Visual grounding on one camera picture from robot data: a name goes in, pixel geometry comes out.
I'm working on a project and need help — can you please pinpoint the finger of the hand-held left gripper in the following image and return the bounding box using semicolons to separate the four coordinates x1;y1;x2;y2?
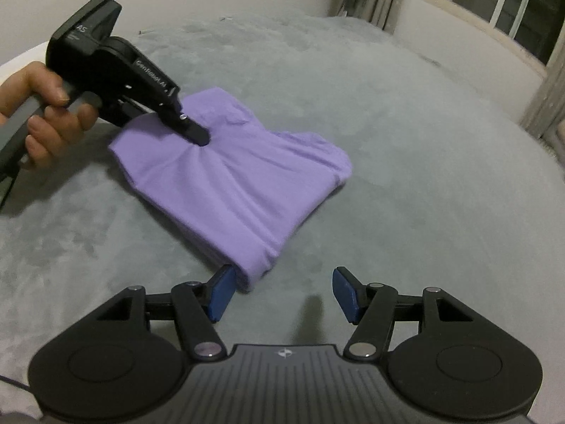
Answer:
151;110;212;147

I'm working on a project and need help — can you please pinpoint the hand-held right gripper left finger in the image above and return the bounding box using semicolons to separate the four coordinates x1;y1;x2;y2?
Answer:
94;264;236;360

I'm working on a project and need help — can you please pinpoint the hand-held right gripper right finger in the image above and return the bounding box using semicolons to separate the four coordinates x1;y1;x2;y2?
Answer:
331;266;476;360

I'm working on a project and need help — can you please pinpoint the purple garment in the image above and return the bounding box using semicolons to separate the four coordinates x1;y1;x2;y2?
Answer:
108;87;353;293

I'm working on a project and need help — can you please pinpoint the person's left hand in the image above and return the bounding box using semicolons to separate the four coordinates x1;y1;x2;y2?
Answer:
0;62;101;171

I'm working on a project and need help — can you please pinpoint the grey plush bed blanket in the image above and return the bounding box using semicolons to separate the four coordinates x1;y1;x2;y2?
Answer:
0;8;565;424

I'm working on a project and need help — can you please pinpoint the grey curtain beside bedding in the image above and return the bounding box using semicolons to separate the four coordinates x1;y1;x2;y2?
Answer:
520;4;565;143

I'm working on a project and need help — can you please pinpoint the white framed window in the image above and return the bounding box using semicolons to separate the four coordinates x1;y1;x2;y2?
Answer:
410;0;565;72

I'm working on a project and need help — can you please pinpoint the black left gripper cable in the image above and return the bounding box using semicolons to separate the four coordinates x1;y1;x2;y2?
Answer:
0;165;23;213

